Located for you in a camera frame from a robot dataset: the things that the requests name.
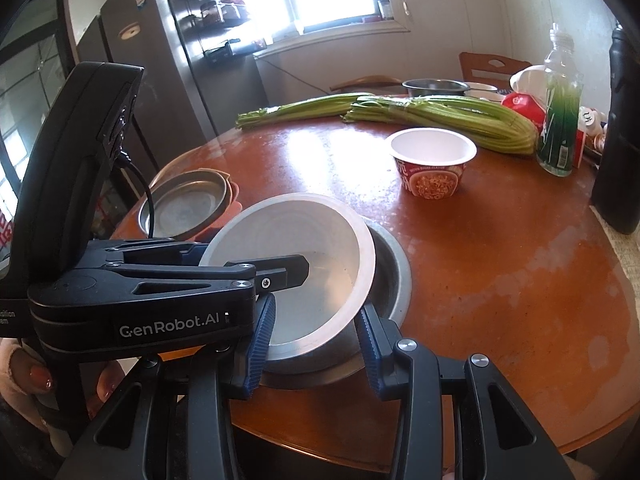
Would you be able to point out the wide steel bowl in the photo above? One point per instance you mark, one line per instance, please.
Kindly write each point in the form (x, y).
(392, 270)

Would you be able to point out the black hanging rack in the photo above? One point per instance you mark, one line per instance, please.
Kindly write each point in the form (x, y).
(222, 10)
(230, 50)

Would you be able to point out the large steel bowl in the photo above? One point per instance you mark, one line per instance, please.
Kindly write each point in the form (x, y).
(300, 230)

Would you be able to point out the black bottle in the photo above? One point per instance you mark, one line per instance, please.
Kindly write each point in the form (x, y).
(615, 160)

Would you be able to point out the red instant noodle cup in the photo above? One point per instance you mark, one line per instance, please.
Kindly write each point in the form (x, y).
(432, 170)

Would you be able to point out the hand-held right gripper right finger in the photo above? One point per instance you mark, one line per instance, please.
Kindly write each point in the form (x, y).
(370, 355)

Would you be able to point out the grey refrigerator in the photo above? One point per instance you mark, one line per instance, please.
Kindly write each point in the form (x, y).
(165, 85)

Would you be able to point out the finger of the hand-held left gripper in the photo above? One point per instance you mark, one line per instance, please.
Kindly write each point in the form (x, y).
(280, 267)
(150, 251)

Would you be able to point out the white plastic bag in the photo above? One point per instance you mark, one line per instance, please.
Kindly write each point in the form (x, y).
(527, 79)

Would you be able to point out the white bowl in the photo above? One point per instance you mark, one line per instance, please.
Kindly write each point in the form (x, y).
(487, 96)

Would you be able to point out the clear bottle with green liquid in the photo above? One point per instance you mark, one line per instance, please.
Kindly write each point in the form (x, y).
(560, 125)

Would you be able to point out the orange plate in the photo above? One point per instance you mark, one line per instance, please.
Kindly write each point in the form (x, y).
(234, 195)

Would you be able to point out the person's left hand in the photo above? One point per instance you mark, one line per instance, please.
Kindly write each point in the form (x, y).
(30, 375)

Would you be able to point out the celery bunch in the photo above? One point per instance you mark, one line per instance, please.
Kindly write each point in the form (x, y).
(305, 110)
(450, 117)

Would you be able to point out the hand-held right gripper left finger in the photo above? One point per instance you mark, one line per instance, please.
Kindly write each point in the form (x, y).
(260, 350)

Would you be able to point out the wooden chair with cutout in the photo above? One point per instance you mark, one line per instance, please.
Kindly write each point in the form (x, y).
(480, 67)

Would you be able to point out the shallow steel pan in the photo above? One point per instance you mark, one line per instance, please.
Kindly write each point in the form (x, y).
(185, 205)

